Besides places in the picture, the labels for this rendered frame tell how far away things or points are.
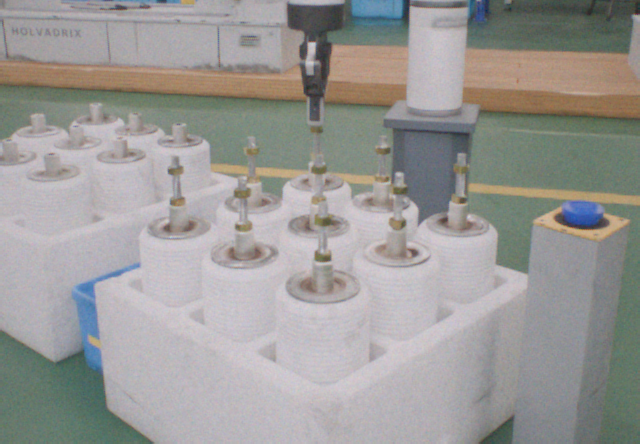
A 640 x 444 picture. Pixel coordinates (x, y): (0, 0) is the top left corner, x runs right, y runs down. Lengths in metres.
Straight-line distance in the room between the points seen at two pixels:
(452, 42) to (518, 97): 1.46
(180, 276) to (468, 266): 0.33
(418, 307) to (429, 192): 0.48
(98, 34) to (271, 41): 0.69
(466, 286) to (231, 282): 0.28
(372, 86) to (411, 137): 1.49
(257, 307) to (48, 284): 0.40
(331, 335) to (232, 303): 0.13
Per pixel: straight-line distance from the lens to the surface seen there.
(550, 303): 0.83
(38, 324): 1.21
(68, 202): 1.17
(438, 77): 1.28
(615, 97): 2.74
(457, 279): 0.94
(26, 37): 3.36
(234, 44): 2.96
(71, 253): 1.16
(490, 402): 1.00
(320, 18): 1.02
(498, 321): 0.95
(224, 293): 0.84
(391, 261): 0.84
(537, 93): 2.72
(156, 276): 0.94
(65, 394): 1.13
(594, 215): 0.81
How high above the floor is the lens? 0.59
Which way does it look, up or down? 19 degrees down
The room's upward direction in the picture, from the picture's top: straight up
